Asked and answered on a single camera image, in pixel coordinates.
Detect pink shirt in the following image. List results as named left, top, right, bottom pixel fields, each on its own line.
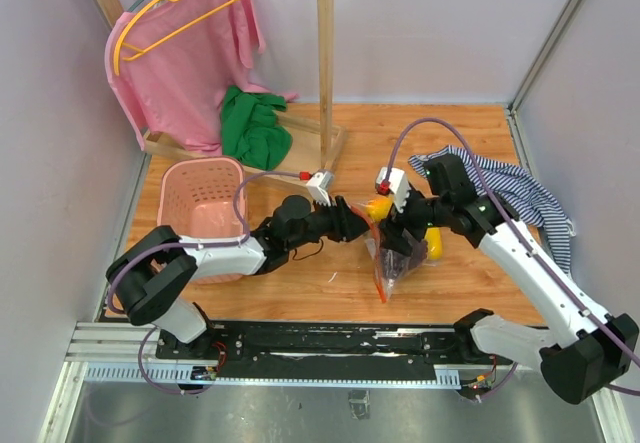
left=105, top=12, right=294, bottom=156

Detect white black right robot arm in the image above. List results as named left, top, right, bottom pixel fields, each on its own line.
left=375, top=154, right=639, bottom=404

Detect wooden clothes rack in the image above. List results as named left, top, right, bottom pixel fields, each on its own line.
left=95, top=0, right=347, bottom=193

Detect blue white striped cloth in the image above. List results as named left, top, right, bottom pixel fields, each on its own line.
left=407, top=144, right=577, bottom=279

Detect aluminium frame post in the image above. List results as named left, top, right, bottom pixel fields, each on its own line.
left=507, top=0, right=586, bottom=113

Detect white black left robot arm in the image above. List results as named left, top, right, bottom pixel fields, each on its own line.
left=106, top=195, right=369, bottom=359

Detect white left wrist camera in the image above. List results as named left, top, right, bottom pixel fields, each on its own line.
left=298, top=169, right=334, bottom=206

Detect yellow clothes hanger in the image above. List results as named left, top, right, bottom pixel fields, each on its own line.
left=107, top=0, right=266, bottom=80

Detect green cloth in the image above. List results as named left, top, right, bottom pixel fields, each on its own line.
left=220, top=86, right=293, bottom=171

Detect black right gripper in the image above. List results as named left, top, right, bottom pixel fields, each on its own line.
left=379, top=183, right=451, bottom=255

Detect clear zip top bag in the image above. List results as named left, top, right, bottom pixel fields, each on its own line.
left=350, top=197, right=442, bottom=303

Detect orange yellow fake mango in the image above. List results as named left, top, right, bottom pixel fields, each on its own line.
left=364, top=196, right=393, bottom=223

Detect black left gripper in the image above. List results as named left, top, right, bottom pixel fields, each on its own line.
left=287, top=193, right=374, bottom=251

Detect yellow fake lemon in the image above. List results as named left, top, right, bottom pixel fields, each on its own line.
left=424, top=227, right=443, bottom=261

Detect dark purple fake grapes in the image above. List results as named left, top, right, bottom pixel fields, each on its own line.
left=374, top=240, right=427, bottom=284

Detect pink plastic basket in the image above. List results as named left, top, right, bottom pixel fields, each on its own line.
left=156, top=156, right=250, bottom=285

